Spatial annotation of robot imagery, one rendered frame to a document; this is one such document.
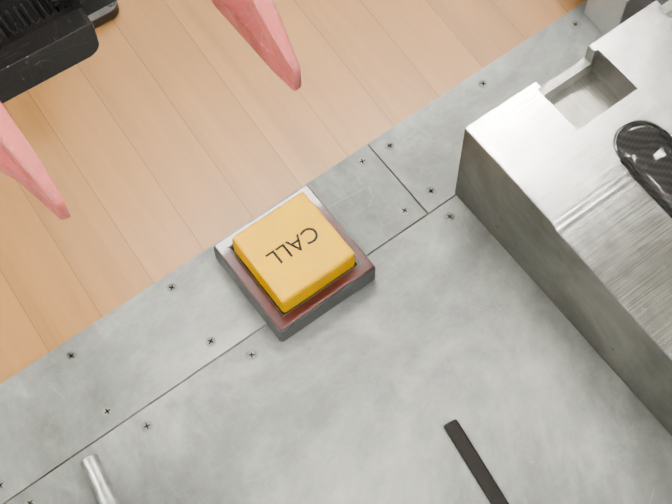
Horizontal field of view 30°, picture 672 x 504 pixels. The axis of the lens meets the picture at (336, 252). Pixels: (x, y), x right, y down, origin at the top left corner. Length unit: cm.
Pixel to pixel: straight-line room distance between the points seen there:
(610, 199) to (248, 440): 28
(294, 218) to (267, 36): 39
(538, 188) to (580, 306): 9
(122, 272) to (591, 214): 32
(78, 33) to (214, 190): 41
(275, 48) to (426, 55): 50
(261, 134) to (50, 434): 26
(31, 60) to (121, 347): 39
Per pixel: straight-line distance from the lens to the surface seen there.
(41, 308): 88
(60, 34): 50
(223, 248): 86
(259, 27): 49
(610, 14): 96
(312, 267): 83
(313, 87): 94
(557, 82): 86
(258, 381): 84
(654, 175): 83
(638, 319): 78
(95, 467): 80
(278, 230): 84
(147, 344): 86
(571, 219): 80
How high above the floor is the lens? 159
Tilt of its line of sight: 65 degrees down
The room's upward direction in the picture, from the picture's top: 2 degrees counter-clockwise
